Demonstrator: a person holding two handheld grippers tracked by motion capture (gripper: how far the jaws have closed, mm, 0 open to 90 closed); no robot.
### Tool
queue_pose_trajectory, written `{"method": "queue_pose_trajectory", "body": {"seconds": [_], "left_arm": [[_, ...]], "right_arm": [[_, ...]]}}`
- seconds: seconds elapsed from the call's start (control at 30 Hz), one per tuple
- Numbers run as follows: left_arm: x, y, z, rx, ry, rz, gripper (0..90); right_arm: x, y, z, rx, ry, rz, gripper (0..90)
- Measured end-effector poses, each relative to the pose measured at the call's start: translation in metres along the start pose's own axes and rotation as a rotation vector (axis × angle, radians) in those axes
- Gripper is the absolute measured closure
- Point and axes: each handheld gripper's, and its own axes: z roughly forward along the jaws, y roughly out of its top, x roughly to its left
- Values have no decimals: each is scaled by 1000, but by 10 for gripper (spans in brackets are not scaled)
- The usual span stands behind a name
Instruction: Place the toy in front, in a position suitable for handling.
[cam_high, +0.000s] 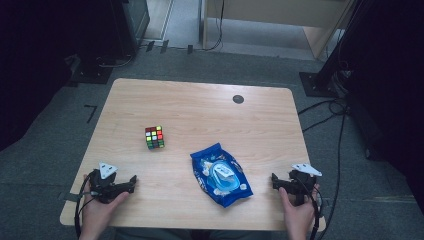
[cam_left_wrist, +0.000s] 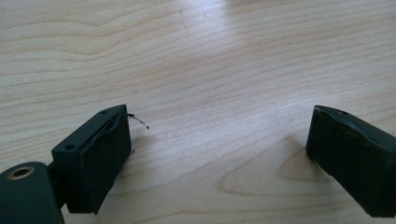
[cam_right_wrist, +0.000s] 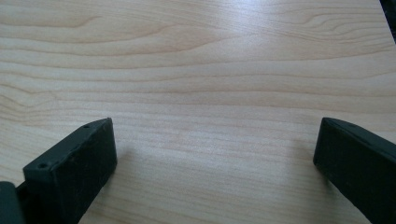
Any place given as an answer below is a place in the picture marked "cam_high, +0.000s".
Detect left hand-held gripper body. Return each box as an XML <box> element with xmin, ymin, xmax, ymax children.
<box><xmin>87</xmin><ymin>161</ymin><xmax>120</xmax><ymax>205</ymax></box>

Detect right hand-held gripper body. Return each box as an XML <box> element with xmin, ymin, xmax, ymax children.
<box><xmin>288</xmin><ymin>162</ymin><xmax>324</xmax><ymax>206</ymax></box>

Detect multicoloured puzzle cube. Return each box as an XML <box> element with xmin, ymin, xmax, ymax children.
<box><xmin>144</xmin><ymin>125</ymin><xmax>166</xmax><ymax>150</ymax></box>

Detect blue wet wipes pack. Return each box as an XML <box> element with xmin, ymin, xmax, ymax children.
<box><xmin>189</xmin><ymin>142</ymin><xmax>254</xmax><ymax>209</ymax></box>

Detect person's left hand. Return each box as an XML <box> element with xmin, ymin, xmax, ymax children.
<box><xmin>79</xmin><ymin>173</ymin><xmax>131</xmax><ymax>239</ymax></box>

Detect person's right hand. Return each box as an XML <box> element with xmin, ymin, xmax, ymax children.
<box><xmin>279</xmin><ymin>184</ymin><xmax>320</xmax><ymax>234</ymax></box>

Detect person's dark trousers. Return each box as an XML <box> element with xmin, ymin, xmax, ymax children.
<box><xmin>114</xmin><ymin>227</ymin><xmax>272</xmax><ymax>240</ymax></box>

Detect black metal stand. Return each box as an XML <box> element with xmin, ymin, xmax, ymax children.
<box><xmin>298</xmin><ymin>0</ymin><xmax>371</xmax><ymax>99</ymax></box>

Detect dark curtain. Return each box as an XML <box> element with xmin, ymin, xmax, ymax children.
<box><xmin>333</xmin><ymin>0</ymin><xmax>424</xmax><ymax>214</ymax></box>
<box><xmin>0</xmin><ymin>0</ymin><xmax>116</xmax><ymax>153</ymax></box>

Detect light wooden furniture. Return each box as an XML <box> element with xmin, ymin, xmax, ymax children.
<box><xmin>199</xmin><ymin>0</ymin><xmax>355</xmax><ymax>62</ymax></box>

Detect left hand-held gripper cable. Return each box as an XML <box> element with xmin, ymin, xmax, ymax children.
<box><xmin>73</xmin><ymin>174</ymin><xmax>93</xmax><ymax>239</ymax></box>

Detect hand-held gripper cable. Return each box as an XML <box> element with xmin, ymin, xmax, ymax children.
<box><xmin>301</xmin><ymin>179</ymin><xmax>324</xmax><ymax>240</ymax></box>
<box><xmin>73</xmin><ymin>174</ymin><xmax>93</xmax><ymax>239</ymax></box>

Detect long black floor cable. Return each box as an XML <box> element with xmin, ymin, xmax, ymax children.
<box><xmin>318</xmin><ymin>99</ymin><xmax>349</xmax><ymax>240</ymax></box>

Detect right hand-held gripper cable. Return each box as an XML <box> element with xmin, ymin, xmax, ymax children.
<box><xmin>301</xmin><ymin>179</ymin><xmax>324</xmax><ymax>240</ymax></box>

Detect looped black floor cable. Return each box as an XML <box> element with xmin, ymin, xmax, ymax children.
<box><xmin>297</xmin><ymin>98</ymin><xmax>349</xmax><ymax>133</ymax></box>

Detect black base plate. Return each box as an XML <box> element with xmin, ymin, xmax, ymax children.
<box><xmin>68</xmin><ymin>54</ymin><xmax>114</xmax><ymax>85</ymax></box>

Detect short black floor cable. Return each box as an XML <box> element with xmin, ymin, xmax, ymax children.
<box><xmin>96</xmin><ymin>54</ymin><xmax>135</xmax><ymax>69</ymax></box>

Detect black hanging cable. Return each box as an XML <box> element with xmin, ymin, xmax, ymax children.
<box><xmin>202</xmin><ymin>0</ymin><xmax>225</xmax><ymax>52</ymax></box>

